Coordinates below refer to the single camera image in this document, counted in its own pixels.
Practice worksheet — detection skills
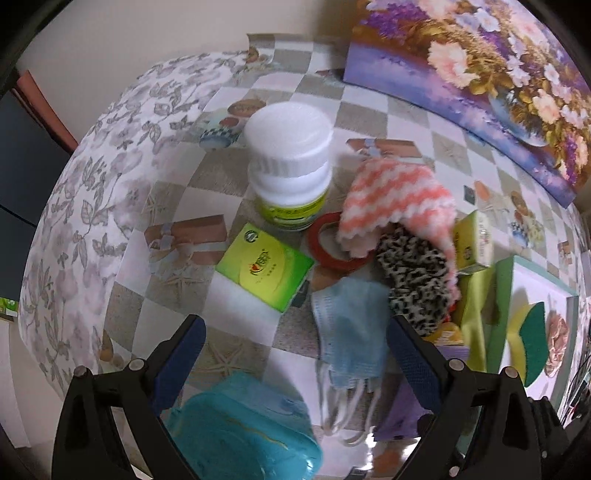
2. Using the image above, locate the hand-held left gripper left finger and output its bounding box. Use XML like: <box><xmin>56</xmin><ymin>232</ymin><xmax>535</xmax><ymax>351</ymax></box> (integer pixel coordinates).
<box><xmin>52</xmin><ymin>314</ymin><xmax>207</xmax><ymax>480</ymax></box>

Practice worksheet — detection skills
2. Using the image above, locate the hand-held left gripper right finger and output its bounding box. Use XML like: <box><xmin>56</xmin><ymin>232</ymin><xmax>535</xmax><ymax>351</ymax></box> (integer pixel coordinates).
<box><xmin>385</xmin><ymin>315</ymin><xmax>571</xmax><ymax>480</ymax></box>

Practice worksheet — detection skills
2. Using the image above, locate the blue face mask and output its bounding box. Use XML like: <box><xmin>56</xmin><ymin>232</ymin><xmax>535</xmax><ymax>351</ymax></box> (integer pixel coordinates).
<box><xmin>310</xmin><ymin>278</ymin><xmax>393</xmax><ymax>446</ymax></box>

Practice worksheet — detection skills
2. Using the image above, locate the purple cloth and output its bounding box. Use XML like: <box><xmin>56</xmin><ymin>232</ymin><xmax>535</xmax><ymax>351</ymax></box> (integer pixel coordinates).
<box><xmin>372</xmin><ymin>374</ymin><xmax>435</xmax><ymax>444</ymax></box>

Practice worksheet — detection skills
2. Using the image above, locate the leopard print cloth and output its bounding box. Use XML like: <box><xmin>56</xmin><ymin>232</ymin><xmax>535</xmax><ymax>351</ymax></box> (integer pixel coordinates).
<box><xmin>375</xmin><ymin>226</ymin><xmax>455</xmax><ymax>337</ymax></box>

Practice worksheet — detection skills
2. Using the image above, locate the teal plastic pouch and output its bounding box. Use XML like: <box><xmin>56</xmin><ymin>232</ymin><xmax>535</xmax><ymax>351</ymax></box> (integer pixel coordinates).
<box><xmin>166</xmin><ymin>371</ymin><xmax>323</xmax><ymax>480</ymax></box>

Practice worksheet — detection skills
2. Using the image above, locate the yellow green sponge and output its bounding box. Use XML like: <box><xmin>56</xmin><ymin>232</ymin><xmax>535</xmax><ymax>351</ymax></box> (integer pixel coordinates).
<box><xmin>505</xmin><ymin>300</ymin><xmax>548</xmax><ymax>387</ymax></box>

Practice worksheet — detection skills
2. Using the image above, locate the green tissue pack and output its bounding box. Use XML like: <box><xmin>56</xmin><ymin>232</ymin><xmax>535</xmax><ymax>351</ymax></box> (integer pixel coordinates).
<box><xmin>215</xmin><ymin>223</ymin><xmax>315</xmax><ymax>315</ymax></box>

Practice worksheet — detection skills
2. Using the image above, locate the yellow green small box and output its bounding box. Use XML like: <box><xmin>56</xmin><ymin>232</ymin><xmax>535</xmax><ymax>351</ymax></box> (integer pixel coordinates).
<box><xmin>452</xmin><ymin>210</ymin><xmax>495</xmax><ymax>275</ymax></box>

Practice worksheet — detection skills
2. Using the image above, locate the green tray with floral lining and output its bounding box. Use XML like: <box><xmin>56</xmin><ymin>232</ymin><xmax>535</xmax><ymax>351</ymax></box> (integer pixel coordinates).
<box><xmin>485</xmin><ymin>256</ymin><xmax>580</xmax><ymax>416</ymax></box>

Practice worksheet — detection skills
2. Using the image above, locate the pink white striped cloth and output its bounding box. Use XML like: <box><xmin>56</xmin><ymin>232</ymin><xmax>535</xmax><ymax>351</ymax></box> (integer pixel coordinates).
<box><xmin>336</xmin><ymin>157</ymin><xmax>460</xmax><ymax>305</ymax></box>

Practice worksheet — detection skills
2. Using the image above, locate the grey floral tablecloth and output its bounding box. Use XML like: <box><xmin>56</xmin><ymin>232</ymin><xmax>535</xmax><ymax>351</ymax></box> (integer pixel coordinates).
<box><xmin>18</xmin><ymin>48</ymin><xmax>252</xmax><ymax>402</ymax></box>

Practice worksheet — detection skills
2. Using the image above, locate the white plastic bottle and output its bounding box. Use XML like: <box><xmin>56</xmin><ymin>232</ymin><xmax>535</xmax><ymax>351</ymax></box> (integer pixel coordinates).
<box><xmin>243</xmin><ymin>102</ymin><xmax>334</xmax><ymax>232</ymax></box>

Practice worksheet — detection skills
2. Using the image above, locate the flower painting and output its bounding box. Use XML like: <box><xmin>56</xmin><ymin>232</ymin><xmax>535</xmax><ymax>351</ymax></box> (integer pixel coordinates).
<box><xmin>342</xmin><ymin>0</ymin><xmax>591</xmax><ymax>208</ymax></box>

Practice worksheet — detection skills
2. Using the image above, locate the red ring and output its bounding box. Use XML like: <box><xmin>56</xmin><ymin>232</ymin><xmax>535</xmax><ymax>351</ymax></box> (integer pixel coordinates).
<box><xmin>308</xmin><ymin>212</ymin><xmax>375</xmax><ymax>270</ymax></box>

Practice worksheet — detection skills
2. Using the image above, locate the brown wooden frame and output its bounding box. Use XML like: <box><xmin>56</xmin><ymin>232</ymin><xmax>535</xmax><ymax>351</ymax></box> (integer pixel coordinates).
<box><xmin>16</xmin><ymin>69</ymin><xmax>79</xmax><ymax>153</ymax></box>

